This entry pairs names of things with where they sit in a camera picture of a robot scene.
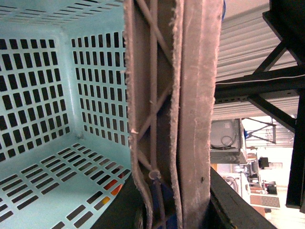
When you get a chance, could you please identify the grey box with cables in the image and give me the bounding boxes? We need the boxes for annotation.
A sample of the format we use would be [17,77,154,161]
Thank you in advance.
[210,119,247,164]

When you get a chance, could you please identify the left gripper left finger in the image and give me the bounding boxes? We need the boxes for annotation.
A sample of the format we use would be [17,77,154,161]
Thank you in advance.
[124,0,183,229]

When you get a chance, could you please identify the light blue plastic basket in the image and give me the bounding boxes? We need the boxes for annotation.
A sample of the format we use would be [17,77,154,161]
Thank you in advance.
[0,0,131,229]

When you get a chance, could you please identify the red yellow mango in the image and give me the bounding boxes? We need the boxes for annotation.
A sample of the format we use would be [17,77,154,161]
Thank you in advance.
[97,173,125,196]

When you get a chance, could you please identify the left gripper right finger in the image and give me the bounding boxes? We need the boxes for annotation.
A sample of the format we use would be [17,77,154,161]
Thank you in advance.
[178,0,223,229]

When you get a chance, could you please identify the black metal rack post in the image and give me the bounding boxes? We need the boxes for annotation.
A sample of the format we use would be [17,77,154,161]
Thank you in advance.
[215,0,305,213]

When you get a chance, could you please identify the near black display tray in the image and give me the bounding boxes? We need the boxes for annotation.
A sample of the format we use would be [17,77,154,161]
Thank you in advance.
[92,169,275,229]

